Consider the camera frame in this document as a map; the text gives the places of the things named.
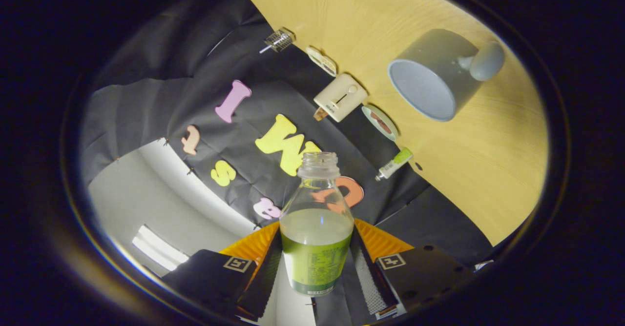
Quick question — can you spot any white bottle green label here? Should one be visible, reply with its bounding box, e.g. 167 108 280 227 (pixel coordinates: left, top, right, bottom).
375 147 414 182

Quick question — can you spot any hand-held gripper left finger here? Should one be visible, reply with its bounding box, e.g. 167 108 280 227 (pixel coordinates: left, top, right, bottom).
161 221 284 323

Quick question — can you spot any pale green plate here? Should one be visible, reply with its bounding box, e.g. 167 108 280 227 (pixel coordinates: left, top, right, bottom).
361 104 398 142

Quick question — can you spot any white toaster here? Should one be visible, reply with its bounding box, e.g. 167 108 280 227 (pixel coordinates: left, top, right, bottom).
313 73 369 123

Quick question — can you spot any white divided dish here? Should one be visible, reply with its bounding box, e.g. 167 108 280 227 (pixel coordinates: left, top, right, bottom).
306 46 338 77

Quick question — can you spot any clear juice bottle green label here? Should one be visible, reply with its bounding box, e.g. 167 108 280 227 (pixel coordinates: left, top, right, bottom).
279 152 354 297

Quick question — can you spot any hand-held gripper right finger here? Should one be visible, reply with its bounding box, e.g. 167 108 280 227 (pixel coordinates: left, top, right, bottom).
349 219 477 322

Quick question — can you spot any ceiling light panel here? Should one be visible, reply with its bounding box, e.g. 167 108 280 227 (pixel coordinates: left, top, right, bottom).
132 224 190 271

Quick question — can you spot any grey-blue cup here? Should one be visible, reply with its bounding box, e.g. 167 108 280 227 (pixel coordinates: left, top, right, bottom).
387 28 506 122

